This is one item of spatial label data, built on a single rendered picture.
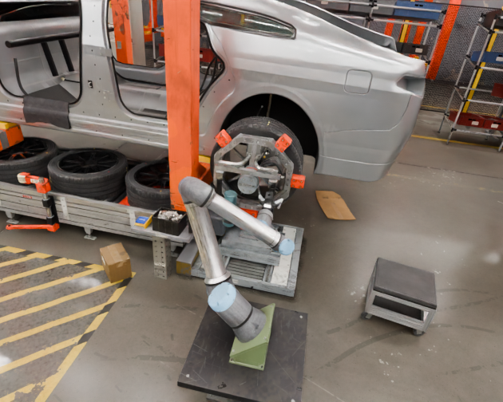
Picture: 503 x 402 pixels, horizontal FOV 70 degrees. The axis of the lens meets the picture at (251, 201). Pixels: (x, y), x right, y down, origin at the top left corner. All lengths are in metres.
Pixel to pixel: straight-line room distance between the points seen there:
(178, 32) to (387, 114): 1.48
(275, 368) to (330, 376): 0.51
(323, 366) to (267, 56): 2.06
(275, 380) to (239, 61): 2.02
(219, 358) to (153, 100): 2.70
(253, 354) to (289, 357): 0.23
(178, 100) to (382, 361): 2.08
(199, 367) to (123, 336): 0.72
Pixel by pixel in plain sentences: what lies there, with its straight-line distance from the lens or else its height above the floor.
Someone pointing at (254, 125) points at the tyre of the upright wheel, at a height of 1.18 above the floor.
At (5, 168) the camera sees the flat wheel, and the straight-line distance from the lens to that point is 3.70.
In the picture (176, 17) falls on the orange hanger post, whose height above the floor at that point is 1.78.
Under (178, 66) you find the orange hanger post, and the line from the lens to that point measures 2.27.
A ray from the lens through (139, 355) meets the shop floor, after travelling 2.44.
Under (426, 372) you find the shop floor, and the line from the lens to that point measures 2.69.
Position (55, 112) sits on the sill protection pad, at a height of 0.92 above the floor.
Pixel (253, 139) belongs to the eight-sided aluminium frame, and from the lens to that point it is 2.35.
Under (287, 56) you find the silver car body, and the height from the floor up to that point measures 1.58.
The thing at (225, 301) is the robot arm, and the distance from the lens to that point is 1.81.
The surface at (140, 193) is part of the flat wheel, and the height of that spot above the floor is 0.48.
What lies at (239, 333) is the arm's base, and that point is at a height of 0.46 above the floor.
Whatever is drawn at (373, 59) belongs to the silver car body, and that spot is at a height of 1.62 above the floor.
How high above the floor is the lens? 1.96
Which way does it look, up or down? 31 degrees down
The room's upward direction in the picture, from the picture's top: 5 degrees clockwise
